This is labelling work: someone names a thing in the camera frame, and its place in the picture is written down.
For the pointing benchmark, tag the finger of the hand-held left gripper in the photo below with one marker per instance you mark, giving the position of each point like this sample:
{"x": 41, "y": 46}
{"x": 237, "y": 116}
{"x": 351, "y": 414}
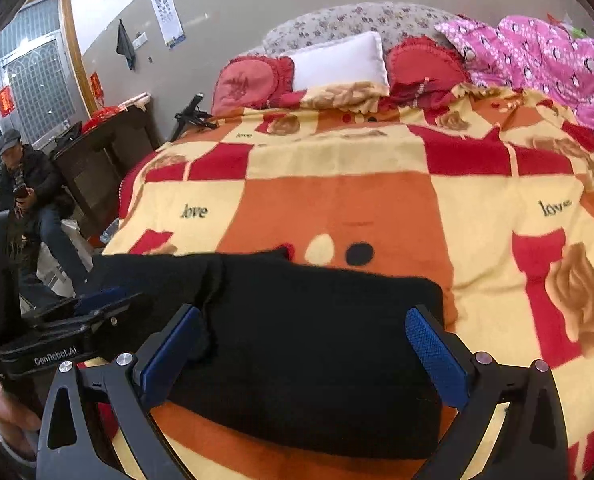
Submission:
{"x": 102, "y": 296}
{"x": 102, "y": 316}

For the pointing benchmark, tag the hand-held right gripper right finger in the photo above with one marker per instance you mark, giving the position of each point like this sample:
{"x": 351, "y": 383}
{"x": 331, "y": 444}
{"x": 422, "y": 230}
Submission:
{"x": 437, "y": 357}

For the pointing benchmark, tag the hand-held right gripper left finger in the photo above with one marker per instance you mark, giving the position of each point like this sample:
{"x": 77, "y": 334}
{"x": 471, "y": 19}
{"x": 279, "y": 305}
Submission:
{"x": 169, "y": 360}

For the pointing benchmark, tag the black pants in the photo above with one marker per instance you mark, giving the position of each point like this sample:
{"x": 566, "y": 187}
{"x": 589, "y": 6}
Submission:
{"x": 302, "y": 335}

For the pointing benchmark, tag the person's left hand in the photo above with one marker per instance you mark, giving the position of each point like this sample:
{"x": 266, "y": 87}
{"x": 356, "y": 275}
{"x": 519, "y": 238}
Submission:
{"x": 14, "y": 410}

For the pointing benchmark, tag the dark wooden desk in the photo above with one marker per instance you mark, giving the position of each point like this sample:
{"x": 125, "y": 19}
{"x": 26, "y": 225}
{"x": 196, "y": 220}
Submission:
{"x": 107, "y": 160}

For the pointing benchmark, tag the yellow red printed blanket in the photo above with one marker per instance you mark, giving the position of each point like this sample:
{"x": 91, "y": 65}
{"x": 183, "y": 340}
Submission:
{"x": 377, "y": 200}

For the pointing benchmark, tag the red items on cabinet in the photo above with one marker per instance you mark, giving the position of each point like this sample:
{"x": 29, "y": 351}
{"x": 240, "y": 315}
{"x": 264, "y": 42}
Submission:
{"x": 102, "y": 117}

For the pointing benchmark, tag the red paper door decoration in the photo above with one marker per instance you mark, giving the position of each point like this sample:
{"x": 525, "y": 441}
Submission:
{"x": 6, "y": 100}

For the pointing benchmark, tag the black phone stand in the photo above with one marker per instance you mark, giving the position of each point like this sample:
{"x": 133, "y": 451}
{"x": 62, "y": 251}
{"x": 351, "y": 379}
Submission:
{"x": 192, "y": 115}

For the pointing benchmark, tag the grilled window door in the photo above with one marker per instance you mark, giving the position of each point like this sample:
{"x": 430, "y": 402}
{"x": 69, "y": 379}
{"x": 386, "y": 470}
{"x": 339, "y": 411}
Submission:
{"x": 32, "y": 75}

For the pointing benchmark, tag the dark hanging cloth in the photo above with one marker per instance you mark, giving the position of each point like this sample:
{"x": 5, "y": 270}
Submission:
{"x": 125, "y": 45}

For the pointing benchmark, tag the red heart cushion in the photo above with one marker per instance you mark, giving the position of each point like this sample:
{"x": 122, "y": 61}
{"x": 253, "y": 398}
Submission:
{"x": 247, "y": 82}
{"x": 424, "y": 65}

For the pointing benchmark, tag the red striped cloth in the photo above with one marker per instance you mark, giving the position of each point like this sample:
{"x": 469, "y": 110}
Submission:
{"x": 427, "y": 95}

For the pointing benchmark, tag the white pillow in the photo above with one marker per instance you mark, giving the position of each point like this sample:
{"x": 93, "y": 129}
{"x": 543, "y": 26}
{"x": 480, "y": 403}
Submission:
{"x": 337, "y": 62}

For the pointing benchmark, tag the pink penguin print quilt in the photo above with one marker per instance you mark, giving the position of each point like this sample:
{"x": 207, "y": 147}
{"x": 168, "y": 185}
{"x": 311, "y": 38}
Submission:
{"x": 537, "y": 55}

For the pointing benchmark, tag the floral padded headboard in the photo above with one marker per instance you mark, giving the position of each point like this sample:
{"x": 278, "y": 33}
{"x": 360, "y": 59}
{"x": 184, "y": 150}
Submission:
{"x": 347, "y": 20}

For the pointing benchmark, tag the red wall decoration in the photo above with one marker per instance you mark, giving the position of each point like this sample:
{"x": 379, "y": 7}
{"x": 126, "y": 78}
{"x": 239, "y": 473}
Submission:
{"x": 96, "y": 85}

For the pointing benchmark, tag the wall poster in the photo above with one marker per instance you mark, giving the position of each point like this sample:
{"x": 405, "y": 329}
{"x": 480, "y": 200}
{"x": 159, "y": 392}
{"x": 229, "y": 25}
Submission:
{"x": 167, "y": 15}

